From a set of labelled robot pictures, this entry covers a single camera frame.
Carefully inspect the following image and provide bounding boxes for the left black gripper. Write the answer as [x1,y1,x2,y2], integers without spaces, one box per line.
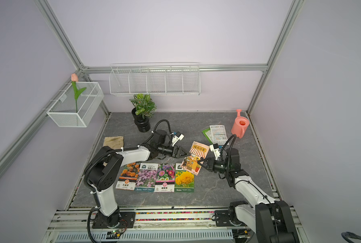
[158,144,191,159]

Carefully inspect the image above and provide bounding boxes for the white orange-print seed packet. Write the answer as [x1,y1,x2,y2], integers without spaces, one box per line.
[181,141,210,175]

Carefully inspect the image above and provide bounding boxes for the sunflower seed packet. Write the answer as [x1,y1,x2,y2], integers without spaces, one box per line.
[174,163,195,192]

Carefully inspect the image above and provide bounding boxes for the green seed packet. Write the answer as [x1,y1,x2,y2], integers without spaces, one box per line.
[202,128,213,144]

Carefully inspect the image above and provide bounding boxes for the white text seed packet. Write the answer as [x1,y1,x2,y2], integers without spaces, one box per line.
[209,125,228,145]

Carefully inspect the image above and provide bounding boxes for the pink chrysanthemum seed packet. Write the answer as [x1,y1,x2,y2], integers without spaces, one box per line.
[154,164,175,192]

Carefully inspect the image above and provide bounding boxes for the purple flower seed packet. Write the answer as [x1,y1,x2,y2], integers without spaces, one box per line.
[135,163,159,192]

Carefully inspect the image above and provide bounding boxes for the orange marigold seed packet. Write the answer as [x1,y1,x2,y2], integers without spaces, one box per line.
[115,162,140,191]

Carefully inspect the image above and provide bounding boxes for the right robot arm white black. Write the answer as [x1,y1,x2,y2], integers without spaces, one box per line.
[198,135,300,243]

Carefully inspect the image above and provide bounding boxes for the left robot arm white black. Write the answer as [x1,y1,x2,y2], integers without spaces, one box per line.
[83,119,189,225]

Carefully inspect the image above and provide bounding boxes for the pink watering can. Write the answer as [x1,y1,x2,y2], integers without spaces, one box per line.
[231,109,249,139]

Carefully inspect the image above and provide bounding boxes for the green potted plant black pot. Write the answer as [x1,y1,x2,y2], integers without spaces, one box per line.
[130,94,157,133]

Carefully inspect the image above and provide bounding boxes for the beige work glove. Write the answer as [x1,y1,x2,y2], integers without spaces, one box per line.
[103,136,124,149]

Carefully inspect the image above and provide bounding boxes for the pink artificial tulip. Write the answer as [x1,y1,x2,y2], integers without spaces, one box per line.
[71,74,87,113]

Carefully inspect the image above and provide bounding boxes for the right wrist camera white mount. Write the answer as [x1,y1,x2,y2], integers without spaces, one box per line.
[209,143,222,161]

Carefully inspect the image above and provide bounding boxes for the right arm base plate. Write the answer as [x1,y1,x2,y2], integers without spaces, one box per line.
[212,209,241,227]

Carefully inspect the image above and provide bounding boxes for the white wire wall shelf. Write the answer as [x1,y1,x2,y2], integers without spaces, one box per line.
[109,62,201,95]

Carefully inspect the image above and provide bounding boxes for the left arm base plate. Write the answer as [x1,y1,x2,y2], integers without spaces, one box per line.
[92,212,136,229]

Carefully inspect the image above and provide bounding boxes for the white mesh wall basket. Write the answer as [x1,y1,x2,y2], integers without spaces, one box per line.
[47,82,104,128]

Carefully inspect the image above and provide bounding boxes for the aluminium front rail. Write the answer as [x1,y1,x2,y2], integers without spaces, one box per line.
[46,207,303,235]

